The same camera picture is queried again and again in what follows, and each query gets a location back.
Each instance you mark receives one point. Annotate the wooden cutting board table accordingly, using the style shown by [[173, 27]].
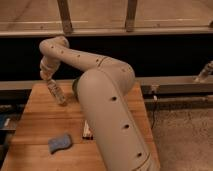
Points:
[[42, 120]]

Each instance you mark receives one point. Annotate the right metal window post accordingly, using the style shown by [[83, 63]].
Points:
[[130, 15]]

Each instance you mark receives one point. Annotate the left metal window post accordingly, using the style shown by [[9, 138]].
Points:
[[65, 16]]

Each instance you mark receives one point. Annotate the green bowl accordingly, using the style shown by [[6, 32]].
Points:
[[74, 87]]

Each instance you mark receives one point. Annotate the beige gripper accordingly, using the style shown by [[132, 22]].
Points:
[[46, 73]]

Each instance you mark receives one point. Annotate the blue sponge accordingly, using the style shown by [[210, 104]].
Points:
[[59, 143]]

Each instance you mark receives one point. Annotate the metal window post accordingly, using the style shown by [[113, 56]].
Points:
[[65, 16], [130, 15]]

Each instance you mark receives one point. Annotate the blue object at left edge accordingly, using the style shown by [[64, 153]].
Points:
[[4, 121]]

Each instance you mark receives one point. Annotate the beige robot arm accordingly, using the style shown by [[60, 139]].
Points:
[[100, 91]]

